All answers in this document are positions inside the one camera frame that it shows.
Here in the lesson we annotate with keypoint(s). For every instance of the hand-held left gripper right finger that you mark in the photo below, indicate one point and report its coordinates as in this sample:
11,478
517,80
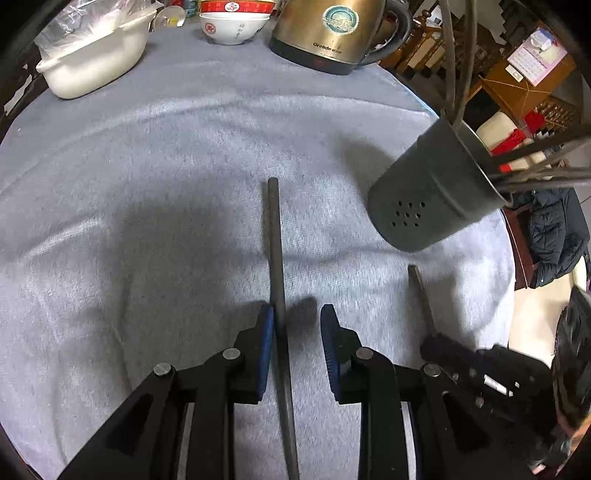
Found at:
328,344

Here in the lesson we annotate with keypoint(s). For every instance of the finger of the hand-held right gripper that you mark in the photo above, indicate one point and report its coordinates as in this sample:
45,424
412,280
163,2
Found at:
455,362

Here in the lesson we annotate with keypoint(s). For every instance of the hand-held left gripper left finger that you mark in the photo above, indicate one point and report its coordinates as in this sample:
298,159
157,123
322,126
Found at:
265,344

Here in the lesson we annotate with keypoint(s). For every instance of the dark grey chopstick holder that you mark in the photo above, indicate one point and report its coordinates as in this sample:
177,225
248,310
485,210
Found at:
429,194

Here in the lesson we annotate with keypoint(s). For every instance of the bundle of dark chopsticks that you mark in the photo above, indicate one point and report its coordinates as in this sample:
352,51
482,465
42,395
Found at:
447,69

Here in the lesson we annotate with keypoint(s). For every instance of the black jacket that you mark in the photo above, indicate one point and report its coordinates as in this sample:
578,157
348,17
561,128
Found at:
554,230

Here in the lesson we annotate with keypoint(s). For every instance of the grey table cloth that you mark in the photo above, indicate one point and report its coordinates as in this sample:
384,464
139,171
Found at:
161,184

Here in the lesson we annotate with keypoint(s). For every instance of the red cloth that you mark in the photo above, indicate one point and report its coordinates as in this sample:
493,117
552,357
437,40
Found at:
512,138

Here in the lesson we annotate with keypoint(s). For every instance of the white chair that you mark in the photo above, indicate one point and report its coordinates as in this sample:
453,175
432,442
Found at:
496,127

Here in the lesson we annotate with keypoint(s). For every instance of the gold electric kettle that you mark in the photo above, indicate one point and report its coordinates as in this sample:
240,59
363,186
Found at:
323,32

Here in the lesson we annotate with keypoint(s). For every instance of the white bowl with red emblem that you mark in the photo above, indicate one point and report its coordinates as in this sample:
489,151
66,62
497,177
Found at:
235,30

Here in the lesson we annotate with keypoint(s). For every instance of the desk calendar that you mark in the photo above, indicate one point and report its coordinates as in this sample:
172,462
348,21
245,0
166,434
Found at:
538,57

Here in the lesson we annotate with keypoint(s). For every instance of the white plastic basin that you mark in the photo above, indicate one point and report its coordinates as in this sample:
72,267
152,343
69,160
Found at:
87,67

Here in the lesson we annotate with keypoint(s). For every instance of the red rimmed white bowl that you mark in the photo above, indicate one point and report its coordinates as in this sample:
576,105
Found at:
231,6

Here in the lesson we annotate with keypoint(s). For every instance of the small clear dish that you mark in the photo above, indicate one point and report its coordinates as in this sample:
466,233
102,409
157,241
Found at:
171,17

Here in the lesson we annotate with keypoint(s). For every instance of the dark carved wooden chair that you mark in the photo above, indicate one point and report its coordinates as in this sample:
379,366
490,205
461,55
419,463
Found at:
14,92

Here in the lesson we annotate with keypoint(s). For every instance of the clear plastic bag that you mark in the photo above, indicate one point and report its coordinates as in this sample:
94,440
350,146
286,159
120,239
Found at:
78,23

